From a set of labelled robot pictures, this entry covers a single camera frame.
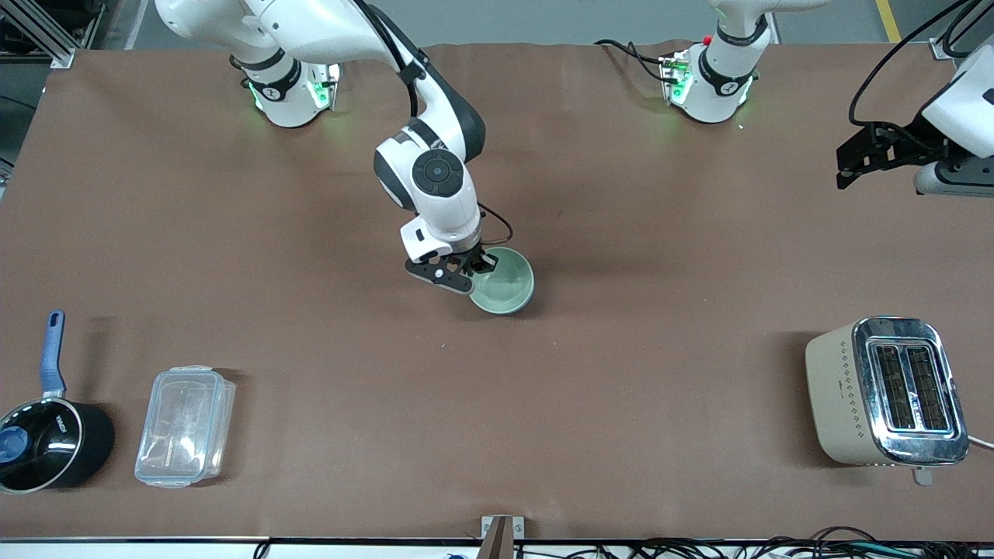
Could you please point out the light green bowl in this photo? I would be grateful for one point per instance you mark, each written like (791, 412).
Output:
(509, 287)

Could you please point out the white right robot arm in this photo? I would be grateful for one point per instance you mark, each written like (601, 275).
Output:
(435, 178)

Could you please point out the brown table cover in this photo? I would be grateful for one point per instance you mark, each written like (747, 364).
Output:
(621, 388)

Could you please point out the beige chrome toaster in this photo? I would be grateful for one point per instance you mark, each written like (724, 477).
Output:
(846, 396)

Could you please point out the clear plastic lidded container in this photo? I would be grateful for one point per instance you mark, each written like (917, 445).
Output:
(185, 425)

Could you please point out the glass lid with blue knob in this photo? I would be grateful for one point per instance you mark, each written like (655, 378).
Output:
(43, 446)

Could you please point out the grey metal bracket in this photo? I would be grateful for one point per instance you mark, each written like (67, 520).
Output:
(502, 536)

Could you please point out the aluminium frame profile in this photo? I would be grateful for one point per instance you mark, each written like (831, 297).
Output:
(46, 35)

